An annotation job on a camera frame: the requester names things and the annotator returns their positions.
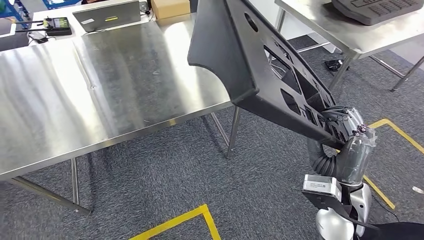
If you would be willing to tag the stainless steel table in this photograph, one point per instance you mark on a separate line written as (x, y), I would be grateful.
(348, 33)

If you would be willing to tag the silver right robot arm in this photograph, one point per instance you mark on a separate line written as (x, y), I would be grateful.
(334, 225)

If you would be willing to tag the blue metal shelf rack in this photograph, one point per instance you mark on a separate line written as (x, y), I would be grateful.
(63, 3)
(8, 11)

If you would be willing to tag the yellow floor tape square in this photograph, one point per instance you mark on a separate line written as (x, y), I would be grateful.
(402, 133)
(185, 218)

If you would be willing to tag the black device on floor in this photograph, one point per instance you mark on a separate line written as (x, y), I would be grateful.
(334, 64)

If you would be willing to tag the dark grey moulded pad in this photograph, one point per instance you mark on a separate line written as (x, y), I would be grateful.
(381, 11)

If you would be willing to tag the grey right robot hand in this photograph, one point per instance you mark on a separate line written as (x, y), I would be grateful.
(356, 155)

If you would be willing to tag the cardboard box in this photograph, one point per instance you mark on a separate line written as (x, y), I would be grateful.
(170, 8)

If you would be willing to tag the grey laptop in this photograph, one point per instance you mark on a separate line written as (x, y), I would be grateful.
(106, 16)

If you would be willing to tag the white paper scrap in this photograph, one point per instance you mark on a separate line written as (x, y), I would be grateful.
(418, 189)

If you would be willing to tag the black controller with green screen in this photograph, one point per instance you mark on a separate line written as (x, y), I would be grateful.
(58, 26)

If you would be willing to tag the black power adapter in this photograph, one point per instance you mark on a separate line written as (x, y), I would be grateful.
(39, 37)

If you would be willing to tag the long black plastic panel part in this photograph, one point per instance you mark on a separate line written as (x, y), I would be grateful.
(225, 49)

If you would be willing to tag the stainless steel workbench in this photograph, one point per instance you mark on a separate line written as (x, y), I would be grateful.
(99, 99)

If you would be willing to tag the white partition board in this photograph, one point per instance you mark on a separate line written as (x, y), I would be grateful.
(298, 26)

